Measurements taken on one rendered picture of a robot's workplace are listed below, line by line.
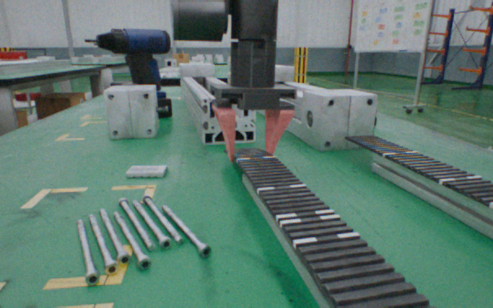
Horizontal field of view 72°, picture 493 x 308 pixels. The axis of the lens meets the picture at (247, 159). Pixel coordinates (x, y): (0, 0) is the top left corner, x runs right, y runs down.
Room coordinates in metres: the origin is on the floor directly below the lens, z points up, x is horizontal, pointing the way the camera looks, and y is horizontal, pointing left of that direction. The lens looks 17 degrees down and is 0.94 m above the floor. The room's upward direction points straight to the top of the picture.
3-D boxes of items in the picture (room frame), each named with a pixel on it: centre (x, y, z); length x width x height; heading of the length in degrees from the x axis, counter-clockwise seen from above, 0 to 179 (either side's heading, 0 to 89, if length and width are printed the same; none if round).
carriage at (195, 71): (1.25, 0.18, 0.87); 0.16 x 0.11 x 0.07; 13
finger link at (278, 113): (0.45, -0.02, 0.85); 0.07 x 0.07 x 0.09; 13
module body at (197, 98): (1.01, 0.12, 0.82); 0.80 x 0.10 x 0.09; 13
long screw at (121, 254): (0.28, 0.12, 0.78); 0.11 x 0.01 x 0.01; 31
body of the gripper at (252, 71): (0.45, -0.01, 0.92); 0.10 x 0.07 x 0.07; 103
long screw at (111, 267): (0.27, 0.13, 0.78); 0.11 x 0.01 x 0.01; 31
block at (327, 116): (0.62, -0.17, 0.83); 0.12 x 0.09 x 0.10; 103
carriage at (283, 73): (1.05, -0.06, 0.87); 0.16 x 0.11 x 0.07; 13
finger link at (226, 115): (0.45, 0.01, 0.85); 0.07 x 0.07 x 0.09; 13
